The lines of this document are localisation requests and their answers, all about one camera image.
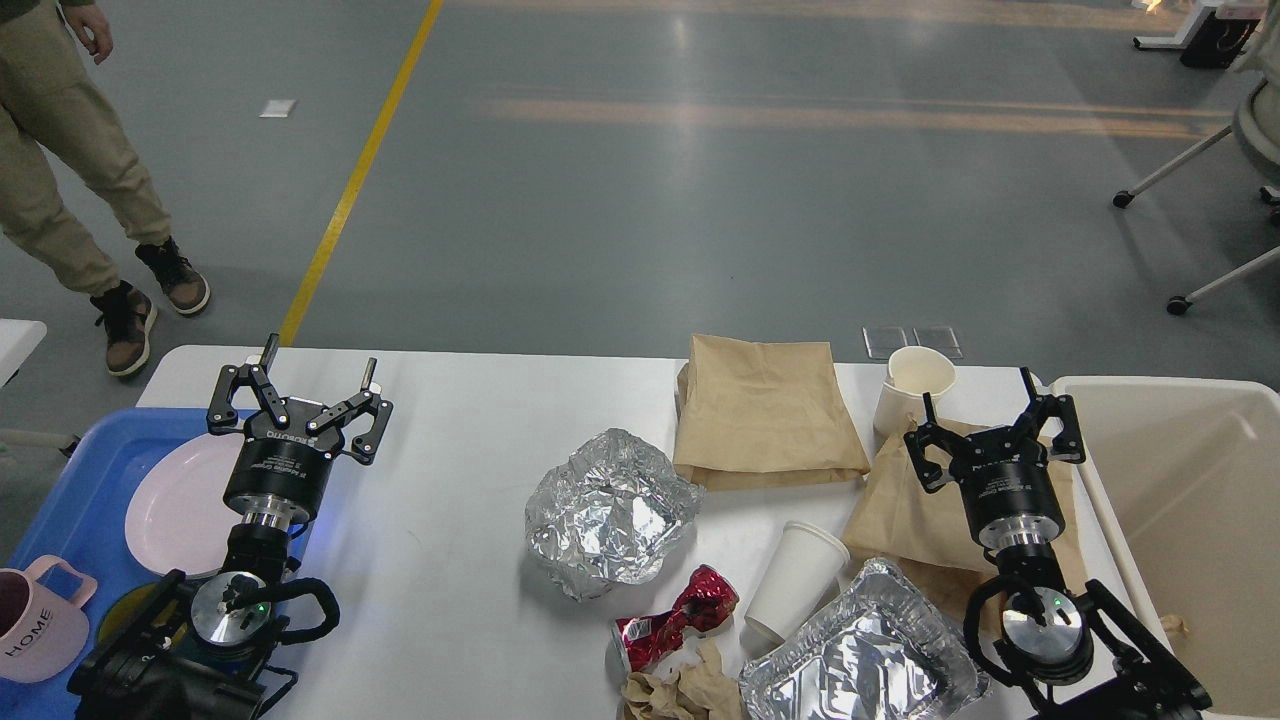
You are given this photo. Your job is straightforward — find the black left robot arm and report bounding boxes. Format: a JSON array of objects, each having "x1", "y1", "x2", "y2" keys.
[{"x1": 67, "y1": 334, "x2": 394, "y2": 719}]

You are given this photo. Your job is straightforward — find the crumpled brown paper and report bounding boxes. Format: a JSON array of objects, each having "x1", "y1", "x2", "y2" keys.
[{"x1": 620, "y1": 639, "x2": 748, "y2": 719}]

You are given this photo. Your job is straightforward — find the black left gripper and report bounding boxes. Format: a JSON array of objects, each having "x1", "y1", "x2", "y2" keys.
[{"x1": 206, "y1": 333, "x2": 394, "y2": 527}]

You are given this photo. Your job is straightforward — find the floor outlet plates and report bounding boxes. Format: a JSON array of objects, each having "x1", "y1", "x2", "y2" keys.
[{"x1": 861, "y1": 325, "x2": 965, "y2": 361}]

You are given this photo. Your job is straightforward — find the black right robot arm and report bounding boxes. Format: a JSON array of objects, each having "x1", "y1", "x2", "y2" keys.
[{"x1": 902, "y1": 369, "x2": 1212, "y2": 719}]

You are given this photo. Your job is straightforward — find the aluminium foil tray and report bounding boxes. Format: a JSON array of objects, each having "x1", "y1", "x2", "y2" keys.
[{"x1": 739, "y1": 559, "x2": 991, "y2": 719}]

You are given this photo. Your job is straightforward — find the pink HOME mug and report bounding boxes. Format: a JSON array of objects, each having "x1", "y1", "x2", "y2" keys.
[{"x1": 1, "y1": 553, "x2": 99, "y2": 684}]

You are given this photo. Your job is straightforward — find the white desk leg far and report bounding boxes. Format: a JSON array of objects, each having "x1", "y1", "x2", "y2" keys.
[{"x1": 1132, "y1": 1, "x2": 1268, "y2": 69}]

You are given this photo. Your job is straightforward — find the person in khaki trousers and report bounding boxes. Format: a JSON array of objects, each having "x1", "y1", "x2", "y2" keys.
[{"x1": 1, "y1": 1, "x2": 211, "y2": 378}]

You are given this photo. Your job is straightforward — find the brown paper bag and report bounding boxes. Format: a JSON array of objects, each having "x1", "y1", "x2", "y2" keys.
[
  {"x1": 842, "y1": 436, "x2": 1087, "y2": 624},
  {"x1": 673, "y1": 334, "x2": 872, "y2": 491}
]

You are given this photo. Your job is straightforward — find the white paper cup lying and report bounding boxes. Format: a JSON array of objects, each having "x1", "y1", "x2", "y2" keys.
[{"x1": 745, "y1": 520, "x2": 851, "y2": 643}]

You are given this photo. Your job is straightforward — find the blue plastic tray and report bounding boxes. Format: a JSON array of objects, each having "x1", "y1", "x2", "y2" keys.
[{"x1": 3, "y1": 407, "x2": 211, "y2": 719}]

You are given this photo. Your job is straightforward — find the white paper cup upright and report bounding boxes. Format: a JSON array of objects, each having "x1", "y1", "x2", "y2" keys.
[{"x1": 873, "y1": 346, "x2": 957, "y2": 438}]

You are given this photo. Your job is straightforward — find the crumpled aluminium foil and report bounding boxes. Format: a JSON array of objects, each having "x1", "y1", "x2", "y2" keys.
[{"x1": 524, "y1": 428, "x2": 707, "y2": 602}]

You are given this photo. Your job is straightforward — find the pink plate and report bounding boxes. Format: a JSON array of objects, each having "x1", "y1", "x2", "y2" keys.
[{"x1": 123, "y1": 430, "x2": 311, "y2": 579}]

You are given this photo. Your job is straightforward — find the beige plastic bin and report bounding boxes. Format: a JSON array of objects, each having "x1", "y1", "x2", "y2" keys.
[{"x1": 1053, "y1": 375, "x2": 1279, "y2": 719}]

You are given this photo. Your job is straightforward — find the crushed red can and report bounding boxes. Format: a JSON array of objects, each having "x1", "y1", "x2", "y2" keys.
[{"x1": 612, "y1": 564, "x2": 740, "y2": 673}]

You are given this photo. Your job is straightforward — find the white office chair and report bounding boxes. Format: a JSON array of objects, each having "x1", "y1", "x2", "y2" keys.
[{"x1": 1112, "y1": 20, "x2": 1280, "y2": 316}]

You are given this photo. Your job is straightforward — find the dark teal mug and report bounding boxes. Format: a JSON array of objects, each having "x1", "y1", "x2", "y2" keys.
[{"x1": 93, "y1": 582, "x2": 189, "y2": 650}]

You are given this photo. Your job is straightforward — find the white table edge left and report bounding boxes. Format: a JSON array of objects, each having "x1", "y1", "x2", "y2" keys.
[{"x1": 0, "y1": 318, "x2": 47, "y2": 387}]

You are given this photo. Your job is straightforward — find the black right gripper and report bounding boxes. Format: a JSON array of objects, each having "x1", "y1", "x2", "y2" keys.
[{"x1": 902, "y1": 366, "x2": 1087, "y2": 551}]

